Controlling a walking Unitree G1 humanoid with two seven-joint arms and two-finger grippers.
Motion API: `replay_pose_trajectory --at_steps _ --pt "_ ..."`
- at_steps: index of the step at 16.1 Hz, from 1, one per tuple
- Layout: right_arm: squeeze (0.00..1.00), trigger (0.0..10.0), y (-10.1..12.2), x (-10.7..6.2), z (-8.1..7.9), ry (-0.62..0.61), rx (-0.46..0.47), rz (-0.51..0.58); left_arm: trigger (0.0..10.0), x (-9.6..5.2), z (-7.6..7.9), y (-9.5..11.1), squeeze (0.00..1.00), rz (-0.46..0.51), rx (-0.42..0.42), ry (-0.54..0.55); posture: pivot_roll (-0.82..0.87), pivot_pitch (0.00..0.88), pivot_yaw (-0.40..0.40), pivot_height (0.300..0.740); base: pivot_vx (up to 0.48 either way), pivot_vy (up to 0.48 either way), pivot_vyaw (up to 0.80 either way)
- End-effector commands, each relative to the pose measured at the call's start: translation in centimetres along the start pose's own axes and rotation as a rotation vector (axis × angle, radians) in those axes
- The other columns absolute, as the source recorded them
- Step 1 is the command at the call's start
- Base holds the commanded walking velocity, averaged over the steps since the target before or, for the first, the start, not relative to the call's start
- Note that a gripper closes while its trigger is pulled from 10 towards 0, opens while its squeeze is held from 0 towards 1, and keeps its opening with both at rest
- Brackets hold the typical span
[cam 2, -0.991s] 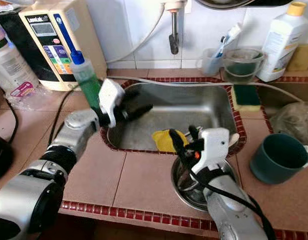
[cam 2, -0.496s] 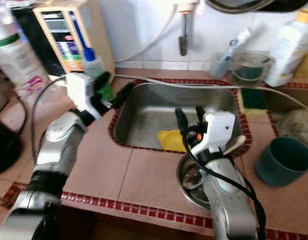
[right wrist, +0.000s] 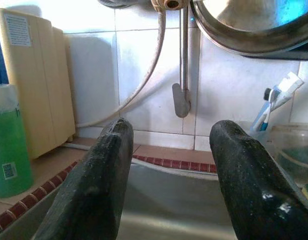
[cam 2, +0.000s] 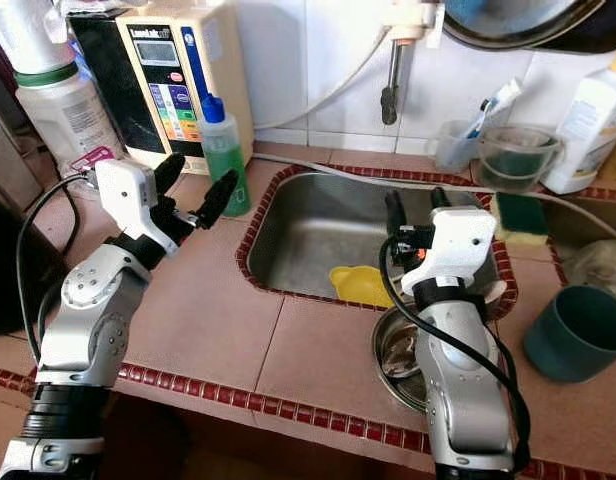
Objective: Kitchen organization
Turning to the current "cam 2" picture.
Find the shallow steel dish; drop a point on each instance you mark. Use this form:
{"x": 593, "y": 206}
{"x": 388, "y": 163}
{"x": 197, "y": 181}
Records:
{"x": 396, "y": 350}

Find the yellow plastic bowl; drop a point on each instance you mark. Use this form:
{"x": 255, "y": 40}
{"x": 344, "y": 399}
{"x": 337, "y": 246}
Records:
{"x": 358, "y": 288}

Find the clear packet pink label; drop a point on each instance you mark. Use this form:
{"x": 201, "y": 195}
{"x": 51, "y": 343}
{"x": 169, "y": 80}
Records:
{"x": 96, "y": 160}

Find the black kettle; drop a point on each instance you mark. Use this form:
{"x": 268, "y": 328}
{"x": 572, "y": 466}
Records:
{"x": 13, "y": 260}

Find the blue-grey plastic cup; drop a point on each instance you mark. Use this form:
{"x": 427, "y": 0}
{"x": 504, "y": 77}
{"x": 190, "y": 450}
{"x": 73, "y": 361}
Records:
{"x": 578, "y": 335}

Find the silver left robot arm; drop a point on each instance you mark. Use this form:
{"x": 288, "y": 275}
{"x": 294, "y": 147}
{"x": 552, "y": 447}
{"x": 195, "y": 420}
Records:
{"x": 83, "y": 320}

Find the clear plastic toothbrush cup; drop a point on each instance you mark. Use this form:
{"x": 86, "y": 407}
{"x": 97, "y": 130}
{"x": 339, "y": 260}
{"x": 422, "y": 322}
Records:
{"x": 453, "y": 150}

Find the plain yellow sponge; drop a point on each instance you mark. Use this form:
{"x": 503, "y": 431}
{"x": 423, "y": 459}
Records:
{"x": 615, "y": 165}

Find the clear plastic bucket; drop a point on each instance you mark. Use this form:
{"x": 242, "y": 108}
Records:
{"x": 520, "y": 162}

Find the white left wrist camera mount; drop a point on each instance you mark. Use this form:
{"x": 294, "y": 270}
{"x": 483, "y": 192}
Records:
{"x": 123, "y": 200}

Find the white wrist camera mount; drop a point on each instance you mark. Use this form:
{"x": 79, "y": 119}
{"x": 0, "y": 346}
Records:
{"x": 453, "y": 245}
{"x": 123, "y": 200}

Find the white tap diverter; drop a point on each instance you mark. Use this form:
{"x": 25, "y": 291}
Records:
{"x": 413, "y": 20}

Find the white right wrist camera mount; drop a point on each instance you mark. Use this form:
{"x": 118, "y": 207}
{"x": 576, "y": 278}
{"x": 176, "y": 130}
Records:
{"x": 453, "y": 245}

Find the white detergent bottle yellow cap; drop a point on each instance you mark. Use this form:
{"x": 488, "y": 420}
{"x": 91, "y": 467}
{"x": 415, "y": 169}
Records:
{"x": 588, "y": 130}

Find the beige water ionizer appliance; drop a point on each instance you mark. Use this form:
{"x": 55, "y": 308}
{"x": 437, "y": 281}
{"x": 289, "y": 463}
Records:
{"x": 168, "y": 80}

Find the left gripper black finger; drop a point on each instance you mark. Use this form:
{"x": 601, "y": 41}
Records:
{"x": 170, "y": 175}
{"x": 218, "y": 200}

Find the green dish soap bottle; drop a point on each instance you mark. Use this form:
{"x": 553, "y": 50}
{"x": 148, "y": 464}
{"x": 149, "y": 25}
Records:
{"x": 224, "y": 160}

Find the hanging steel wok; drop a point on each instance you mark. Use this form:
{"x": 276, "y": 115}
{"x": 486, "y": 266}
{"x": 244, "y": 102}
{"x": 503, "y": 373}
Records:
{"x": 518, "y": 15}

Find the clear plastic bag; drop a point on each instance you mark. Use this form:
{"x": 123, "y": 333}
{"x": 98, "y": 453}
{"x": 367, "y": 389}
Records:
{"x": 598, "y": 268}

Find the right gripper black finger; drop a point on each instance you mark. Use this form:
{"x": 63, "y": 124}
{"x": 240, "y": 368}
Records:
{"x": 442, "y": 200}
{"x": 396, "y": 215}

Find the green yellow scouring sponge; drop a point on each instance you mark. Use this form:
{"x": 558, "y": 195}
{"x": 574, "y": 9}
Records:
{"x": 520, "y": 215}

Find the stainless steel double sink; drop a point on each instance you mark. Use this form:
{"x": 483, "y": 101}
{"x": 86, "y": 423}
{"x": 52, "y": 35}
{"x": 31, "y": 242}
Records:
{"x": 308, "y": 230}

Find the chrome wall tap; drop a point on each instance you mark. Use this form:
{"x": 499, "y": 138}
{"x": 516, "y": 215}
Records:
{"x": 391, "y": 90}

